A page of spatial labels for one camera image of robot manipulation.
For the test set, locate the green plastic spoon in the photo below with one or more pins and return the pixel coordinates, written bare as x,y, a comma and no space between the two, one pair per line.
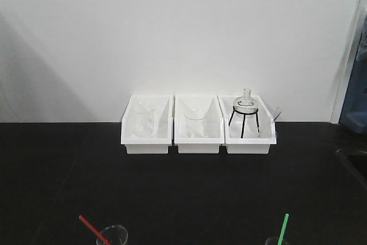
283,229

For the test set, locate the red plastic spoon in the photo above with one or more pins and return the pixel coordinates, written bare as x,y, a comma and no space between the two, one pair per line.
94,230

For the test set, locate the glass beaker in middle bin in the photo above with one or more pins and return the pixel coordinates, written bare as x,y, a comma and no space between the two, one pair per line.
195,119

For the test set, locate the glass beaker in bin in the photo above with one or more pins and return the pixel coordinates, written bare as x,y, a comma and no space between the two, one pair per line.
195,119
143,119

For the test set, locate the middle white plastic bin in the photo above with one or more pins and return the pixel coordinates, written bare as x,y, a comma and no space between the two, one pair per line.
214,124

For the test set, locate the white plastic bin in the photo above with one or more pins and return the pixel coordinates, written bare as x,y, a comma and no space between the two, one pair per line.
162,137
250,143
214,124

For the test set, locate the glass beaker in left bin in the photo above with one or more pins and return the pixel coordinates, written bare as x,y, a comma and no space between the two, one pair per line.
143,119

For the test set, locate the left white plastic bin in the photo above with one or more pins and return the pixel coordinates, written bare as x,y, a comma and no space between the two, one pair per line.
162,137

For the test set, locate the round glass flask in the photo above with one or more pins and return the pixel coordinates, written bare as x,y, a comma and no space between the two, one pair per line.
245,103

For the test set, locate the right white plastic bin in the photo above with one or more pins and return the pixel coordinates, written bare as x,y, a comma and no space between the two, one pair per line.
250,143

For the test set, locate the clear glass tube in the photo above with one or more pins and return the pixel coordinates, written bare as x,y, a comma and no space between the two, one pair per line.
274,117

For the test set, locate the front left glass beaker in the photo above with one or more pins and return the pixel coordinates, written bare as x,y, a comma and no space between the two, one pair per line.
116,234

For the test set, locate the front right glass beaker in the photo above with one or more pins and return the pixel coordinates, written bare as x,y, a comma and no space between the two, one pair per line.
274,241

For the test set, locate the blue object at right edge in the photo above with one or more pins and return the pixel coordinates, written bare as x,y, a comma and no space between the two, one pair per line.
353,114

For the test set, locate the black wire tripod stand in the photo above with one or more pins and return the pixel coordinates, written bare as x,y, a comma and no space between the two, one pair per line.
243,113

